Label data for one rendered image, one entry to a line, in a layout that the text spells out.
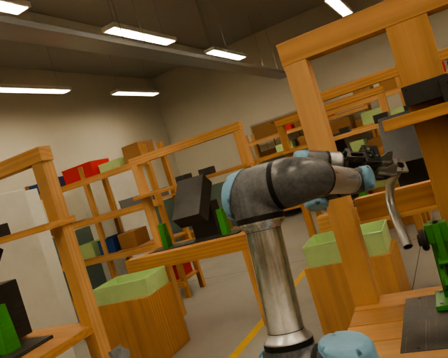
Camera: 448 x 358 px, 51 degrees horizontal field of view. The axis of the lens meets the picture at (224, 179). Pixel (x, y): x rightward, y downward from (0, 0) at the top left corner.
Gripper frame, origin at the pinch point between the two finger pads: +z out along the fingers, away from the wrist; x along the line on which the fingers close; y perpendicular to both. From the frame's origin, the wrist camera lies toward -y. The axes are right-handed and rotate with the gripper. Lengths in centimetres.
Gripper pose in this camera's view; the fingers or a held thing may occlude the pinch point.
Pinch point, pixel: (397, 168)
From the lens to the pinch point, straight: 166.1
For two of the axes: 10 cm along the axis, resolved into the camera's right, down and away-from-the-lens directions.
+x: -0.6, -7.8, 6.3
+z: 9.9, 0.2, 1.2
